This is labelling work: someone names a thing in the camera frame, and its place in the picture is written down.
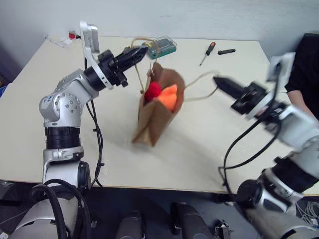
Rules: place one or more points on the small metal bracket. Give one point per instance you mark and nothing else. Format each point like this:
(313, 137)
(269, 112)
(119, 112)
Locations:
(222, 229)

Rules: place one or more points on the brown paper bag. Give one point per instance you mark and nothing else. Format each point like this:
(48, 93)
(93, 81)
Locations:
(155, 119)

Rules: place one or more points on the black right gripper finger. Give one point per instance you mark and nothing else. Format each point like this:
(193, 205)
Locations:
(225, 90)
(228, 81)

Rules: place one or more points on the blue object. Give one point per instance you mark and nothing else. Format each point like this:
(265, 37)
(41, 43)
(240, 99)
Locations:
(2, 90)

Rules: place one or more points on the small black tool bar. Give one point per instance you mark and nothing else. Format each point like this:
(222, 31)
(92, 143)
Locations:
(226, 51)

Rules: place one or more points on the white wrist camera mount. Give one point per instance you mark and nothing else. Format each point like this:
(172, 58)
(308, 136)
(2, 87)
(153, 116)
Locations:
(280, 66)
(90, 42)

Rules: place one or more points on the person in black clothing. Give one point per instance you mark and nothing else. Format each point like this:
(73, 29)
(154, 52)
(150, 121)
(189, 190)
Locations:
(305, 72)

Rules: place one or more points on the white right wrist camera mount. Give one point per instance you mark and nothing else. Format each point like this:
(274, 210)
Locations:
(280, 66)

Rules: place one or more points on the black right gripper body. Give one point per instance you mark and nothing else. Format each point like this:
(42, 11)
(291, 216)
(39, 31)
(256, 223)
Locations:
(250, 97)

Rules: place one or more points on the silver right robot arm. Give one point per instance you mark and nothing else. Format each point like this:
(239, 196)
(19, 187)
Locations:
(294, 159)

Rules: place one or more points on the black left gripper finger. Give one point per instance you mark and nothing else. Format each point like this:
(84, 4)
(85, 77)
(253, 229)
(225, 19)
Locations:
(137, 51)
(132, 63)

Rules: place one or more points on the small red object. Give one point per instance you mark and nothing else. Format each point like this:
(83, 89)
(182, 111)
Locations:
(72, 35)

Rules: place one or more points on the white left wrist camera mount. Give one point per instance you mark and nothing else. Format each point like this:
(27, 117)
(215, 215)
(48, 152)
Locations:
(90, 42)

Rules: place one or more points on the red plush toy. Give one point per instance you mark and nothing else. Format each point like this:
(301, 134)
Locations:
(152, 90)

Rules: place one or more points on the small white objects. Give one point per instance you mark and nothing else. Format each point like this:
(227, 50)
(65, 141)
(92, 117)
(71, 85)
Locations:
(61, 41)

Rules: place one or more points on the green transparent plastic box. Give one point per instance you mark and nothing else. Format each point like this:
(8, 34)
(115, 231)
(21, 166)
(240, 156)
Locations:
(163, 46)

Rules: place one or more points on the orange plush toy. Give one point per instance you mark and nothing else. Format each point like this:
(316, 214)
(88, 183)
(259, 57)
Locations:
(170, 97)

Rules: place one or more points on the dark rounded shape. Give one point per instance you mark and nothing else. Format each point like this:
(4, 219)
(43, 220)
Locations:
(190, 221)
(130, 225)

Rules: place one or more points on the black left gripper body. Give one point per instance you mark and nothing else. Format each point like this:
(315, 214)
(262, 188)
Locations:
(112, 68)

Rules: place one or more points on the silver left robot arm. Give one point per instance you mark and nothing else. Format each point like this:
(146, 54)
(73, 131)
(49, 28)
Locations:
(67, 99)

